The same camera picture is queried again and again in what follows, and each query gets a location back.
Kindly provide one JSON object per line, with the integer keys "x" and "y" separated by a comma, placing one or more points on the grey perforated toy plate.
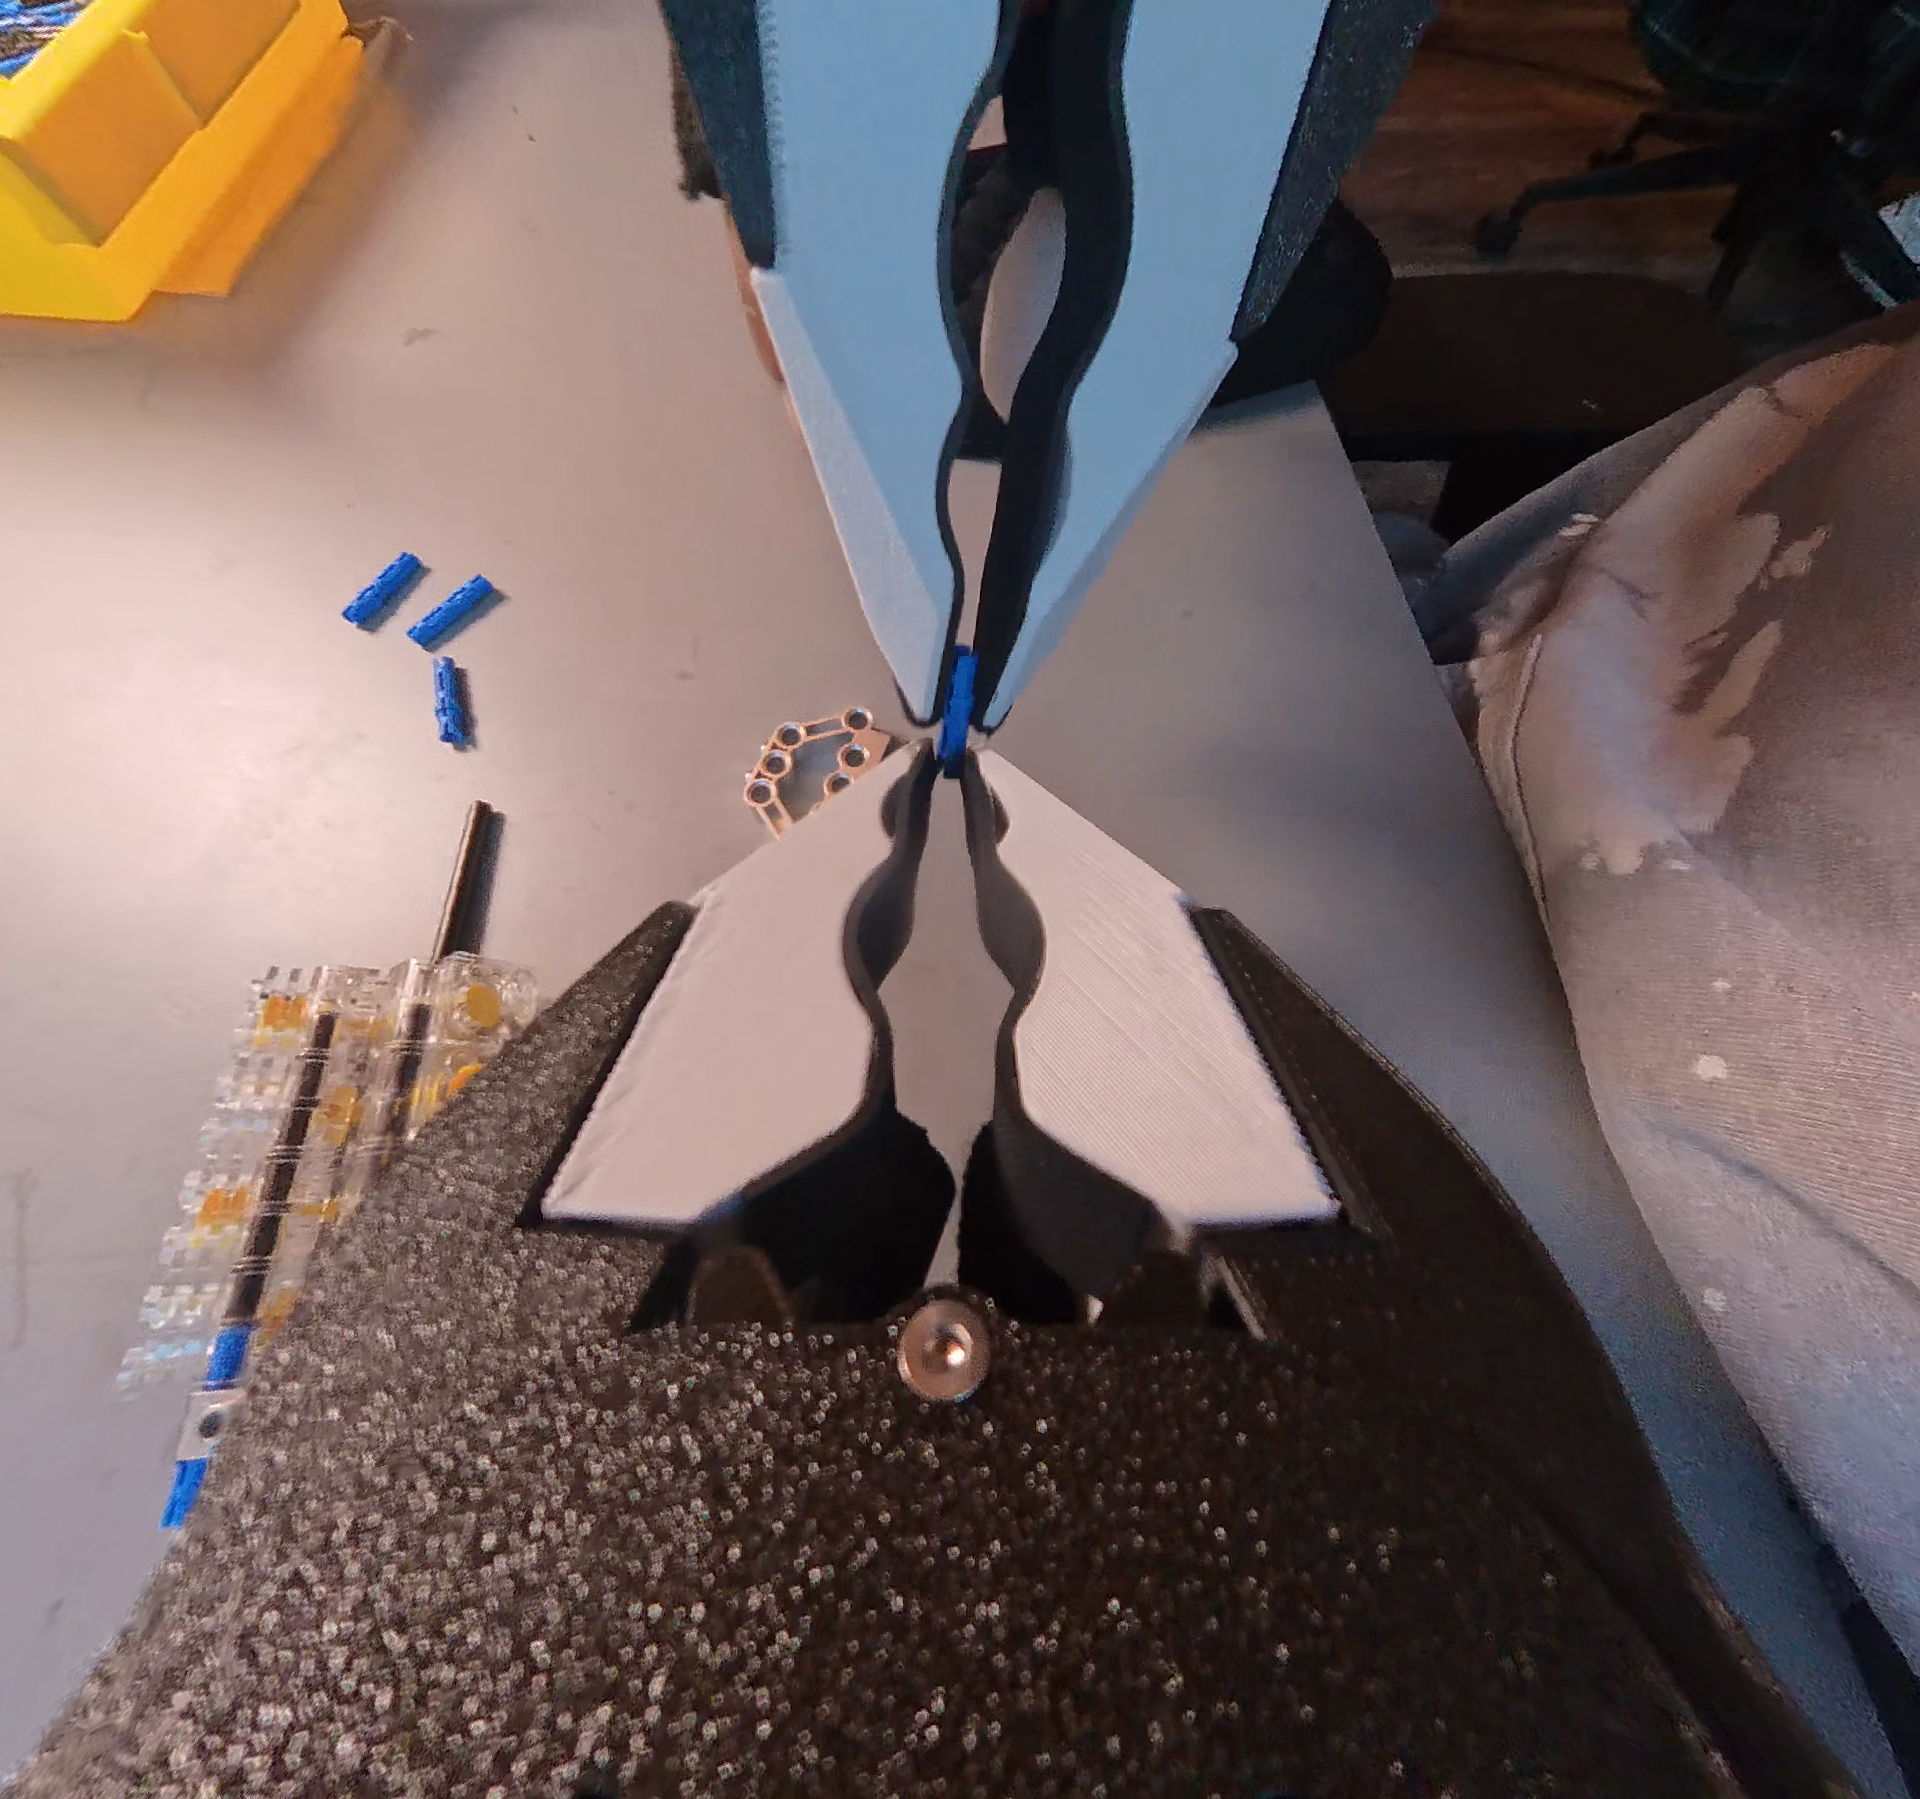
{"x": 836, "y": 728}

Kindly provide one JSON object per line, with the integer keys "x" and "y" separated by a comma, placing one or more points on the black office chair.
{"x": 1651, "y": 165}

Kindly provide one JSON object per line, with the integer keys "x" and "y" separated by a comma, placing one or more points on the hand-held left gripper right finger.
{"x": 1170, "y": 1064}

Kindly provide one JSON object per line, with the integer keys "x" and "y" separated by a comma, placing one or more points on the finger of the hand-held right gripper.
{"x": 872, "y": 178}
{"x": 1217, "y": 178}

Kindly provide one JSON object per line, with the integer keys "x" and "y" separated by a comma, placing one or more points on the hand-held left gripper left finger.
{"x": 720, "y": 1064}

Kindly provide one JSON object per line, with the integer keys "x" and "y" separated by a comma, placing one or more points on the grey desk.
{"x": 449, "y": 403}

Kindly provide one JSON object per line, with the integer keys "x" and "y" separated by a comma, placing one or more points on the blue toy pin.
{"x": 961, "y": 695}
{"x": 452, "y": 702}
{"x": 449, "y": 606}
{"x": 384, "y": 589}

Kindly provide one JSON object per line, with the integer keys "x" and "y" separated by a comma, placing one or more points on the heap of blue toy pins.
{"x": 29, "y": 20}

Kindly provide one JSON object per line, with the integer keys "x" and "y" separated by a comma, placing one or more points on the black bag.
{"x": 1335, "y": 299}

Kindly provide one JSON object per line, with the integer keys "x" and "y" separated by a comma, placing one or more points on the yellow corrugated box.
{"x": 151, "y": 178}

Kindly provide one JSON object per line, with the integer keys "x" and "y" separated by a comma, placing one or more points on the person in grey hoodie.
{"x": 1725, "y": 780}

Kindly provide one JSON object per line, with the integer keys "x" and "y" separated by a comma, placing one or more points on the clear toy brick engine model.
{"x": 360, "y": 1064}

